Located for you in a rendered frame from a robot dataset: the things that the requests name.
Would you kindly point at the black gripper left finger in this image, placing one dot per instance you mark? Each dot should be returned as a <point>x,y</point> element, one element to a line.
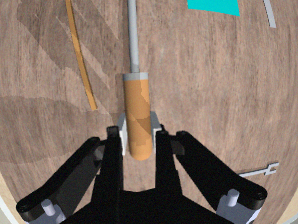
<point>58,198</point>

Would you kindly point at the grey flat bar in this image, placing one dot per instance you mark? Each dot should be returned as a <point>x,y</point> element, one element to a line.
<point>269,13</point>

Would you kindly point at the grey combination wrench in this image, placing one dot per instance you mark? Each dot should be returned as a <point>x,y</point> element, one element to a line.
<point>266,170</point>

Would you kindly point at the grey metal hook with wooden handle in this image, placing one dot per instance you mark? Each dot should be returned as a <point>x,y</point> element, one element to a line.
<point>136,96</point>

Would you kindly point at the teal square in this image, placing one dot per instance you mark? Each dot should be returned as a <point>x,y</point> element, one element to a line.
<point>222,6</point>

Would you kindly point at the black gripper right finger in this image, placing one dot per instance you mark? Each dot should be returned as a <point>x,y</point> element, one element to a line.
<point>233,197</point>

